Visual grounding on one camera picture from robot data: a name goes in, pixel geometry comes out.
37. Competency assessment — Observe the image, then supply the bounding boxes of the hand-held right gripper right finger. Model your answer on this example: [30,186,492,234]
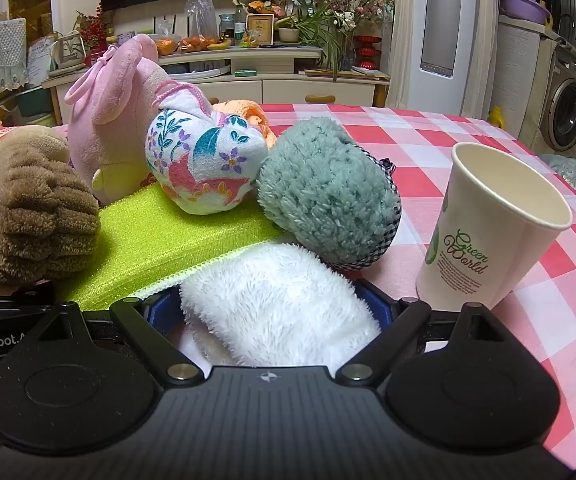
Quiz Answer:
[335,280,514,386]

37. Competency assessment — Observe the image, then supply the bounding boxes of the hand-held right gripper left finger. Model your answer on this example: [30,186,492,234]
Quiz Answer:
[32,287,203,386]

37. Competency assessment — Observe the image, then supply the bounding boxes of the white fluffy cloth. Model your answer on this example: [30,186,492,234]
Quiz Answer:
[180,242,383,368]

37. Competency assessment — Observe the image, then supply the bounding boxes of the yellow-green cloth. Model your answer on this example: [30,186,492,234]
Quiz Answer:
[50,182,299,313]

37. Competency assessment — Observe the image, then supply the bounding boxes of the white paper cup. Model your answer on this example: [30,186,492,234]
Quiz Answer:
[415,142,574,313]

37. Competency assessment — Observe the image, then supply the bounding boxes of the teal fluffy mitt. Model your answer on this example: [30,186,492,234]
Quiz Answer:
[255,116,403,272]

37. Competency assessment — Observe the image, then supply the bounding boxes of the brown fluffy towel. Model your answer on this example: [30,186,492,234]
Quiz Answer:
[0,125,101,296]

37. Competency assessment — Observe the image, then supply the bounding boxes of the floral cloth pouch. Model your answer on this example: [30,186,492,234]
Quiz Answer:
[146,80,269,216]

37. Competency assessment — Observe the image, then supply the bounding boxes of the red checkered tablecloth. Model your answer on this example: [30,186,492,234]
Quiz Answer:
[0,102,576,478]

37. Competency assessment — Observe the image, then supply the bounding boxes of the plain orange cloth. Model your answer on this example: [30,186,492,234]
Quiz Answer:
[213,100,279,151]

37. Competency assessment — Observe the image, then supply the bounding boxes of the pink towel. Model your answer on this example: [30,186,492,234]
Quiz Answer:
[62,33,189,206]

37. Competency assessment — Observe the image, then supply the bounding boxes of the cream TV cabinet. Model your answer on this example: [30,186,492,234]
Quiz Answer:
[42,45,391,126]

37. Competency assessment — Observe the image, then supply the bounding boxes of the stack of books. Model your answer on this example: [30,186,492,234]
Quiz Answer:
[305,65,391,81]

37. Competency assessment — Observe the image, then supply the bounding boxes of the dark green storage box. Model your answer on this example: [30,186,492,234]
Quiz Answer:
[15,87,53,118]

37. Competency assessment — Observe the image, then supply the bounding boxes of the red lantern ornament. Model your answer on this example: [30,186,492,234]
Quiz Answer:
[353,35,383,71]

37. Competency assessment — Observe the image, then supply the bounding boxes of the white tower air conditioner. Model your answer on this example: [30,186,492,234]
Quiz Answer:
[393,0,506,116]

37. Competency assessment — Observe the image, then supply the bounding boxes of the white covered cabinet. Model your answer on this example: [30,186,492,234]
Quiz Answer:
[498,15,559,131]

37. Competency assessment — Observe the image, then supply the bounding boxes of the silver washing machine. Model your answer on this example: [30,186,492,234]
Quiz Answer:
[533,42,576,153]

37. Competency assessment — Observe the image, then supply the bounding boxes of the potted green plant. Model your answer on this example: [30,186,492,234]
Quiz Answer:
[275,7,363,81]

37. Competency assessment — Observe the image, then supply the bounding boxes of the red berry branches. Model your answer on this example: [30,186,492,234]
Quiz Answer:
[75,5,111,53]

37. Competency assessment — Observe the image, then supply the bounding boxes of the wooden chair with lace cover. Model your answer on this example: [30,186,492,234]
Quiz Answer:
[0,17,28,126]

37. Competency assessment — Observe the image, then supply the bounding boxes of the purple basin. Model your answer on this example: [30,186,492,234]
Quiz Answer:
[499,0,553,25]

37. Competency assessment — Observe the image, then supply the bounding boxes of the wooden photo frame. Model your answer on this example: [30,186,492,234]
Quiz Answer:
[245,13,275,47]

